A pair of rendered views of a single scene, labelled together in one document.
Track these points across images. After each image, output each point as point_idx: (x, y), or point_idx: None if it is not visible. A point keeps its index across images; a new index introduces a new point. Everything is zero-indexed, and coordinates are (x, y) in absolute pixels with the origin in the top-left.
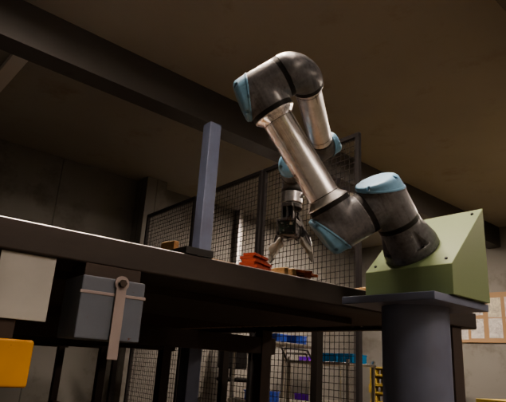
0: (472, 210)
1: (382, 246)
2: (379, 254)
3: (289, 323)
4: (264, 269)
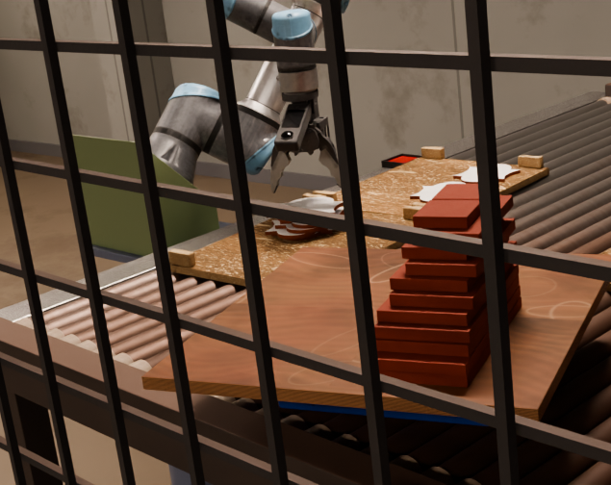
0: (75, 136)
1: (194, 171)
2: (189, 182)
3: None
4: (337, 185)
